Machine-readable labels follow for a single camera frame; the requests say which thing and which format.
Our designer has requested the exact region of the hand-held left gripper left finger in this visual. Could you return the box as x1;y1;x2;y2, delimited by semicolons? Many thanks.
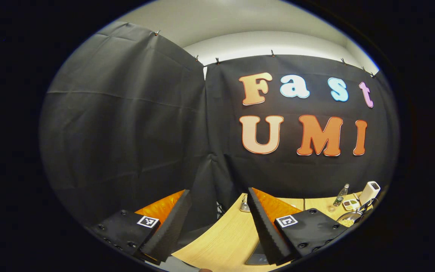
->
88;189;193;266

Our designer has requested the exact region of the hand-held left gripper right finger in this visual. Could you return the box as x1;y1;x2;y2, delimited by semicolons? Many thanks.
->
247;187;350;266

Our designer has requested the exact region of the black induction cooktop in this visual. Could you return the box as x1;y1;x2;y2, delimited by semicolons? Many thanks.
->
245;242;271;266

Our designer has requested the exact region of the stainless steel pot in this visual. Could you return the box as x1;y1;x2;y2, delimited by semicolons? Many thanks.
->
336;206;375;228

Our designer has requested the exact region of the clear plastic water bottle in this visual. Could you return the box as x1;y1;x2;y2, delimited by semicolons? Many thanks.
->
333;184;350;207

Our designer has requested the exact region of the black backdrop cloth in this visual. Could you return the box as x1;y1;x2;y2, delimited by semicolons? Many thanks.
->
39;22;399;250

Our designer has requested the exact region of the white toaster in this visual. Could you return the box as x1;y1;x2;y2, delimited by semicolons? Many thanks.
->
359;181;381;206

